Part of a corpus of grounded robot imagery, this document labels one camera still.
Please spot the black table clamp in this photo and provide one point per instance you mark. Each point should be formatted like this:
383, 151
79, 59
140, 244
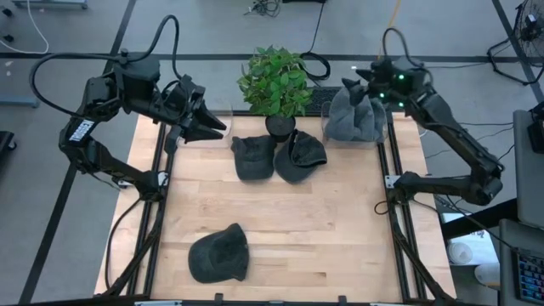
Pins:
219, 298
342, 299

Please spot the black frame rail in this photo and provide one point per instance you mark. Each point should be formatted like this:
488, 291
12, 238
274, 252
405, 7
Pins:
161, 221
414, 255
146, 221
399, 255

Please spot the black floor object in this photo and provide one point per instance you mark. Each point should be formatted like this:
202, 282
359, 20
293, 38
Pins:
6, 140

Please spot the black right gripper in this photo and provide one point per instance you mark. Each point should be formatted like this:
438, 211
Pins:
382, 81

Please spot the green leafy potted plant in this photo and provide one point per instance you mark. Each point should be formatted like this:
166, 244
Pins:
274, 83

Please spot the black floor fan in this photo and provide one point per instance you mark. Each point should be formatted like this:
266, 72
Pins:
531, 25

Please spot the white paper cup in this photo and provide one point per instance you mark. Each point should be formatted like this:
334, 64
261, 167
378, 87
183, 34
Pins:
460, 253
488, 274

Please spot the keypad with blue keys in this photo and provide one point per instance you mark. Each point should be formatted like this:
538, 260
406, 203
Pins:
531, 276

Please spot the white paper sheet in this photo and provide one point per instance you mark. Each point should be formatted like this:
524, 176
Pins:
476, 248

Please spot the black desk beam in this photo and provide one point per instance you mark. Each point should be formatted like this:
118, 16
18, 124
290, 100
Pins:
480, 219

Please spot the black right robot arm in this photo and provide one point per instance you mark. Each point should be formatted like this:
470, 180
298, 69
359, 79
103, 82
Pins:
459, 140

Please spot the black keyboard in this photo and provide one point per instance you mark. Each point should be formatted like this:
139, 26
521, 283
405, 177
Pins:
323, 100

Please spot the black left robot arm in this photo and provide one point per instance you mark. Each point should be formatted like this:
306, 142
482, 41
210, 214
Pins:
106, 161

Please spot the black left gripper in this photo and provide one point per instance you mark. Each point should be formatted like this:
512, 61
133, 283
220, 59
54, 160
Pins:
187, 102

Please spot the black diagonal frame brace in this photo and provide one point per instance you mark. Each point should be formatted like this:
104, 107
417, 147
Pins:
431, 276
132, 265

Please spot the grey cart base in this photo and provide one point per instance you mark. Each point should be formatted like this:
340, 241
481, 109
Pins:
51, 3

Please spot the dark grey baseball cap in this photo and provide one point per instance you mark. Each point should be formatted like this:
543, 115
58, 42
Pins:
253, 159
297, 161
219, 255

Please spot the black box device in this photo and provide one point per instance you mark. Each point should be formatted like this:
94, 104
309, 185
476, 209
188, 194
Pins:
537, 132

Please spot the black plant pot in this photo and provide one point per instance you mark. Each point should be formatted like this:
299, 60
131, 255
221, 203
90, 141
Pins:
280, 127

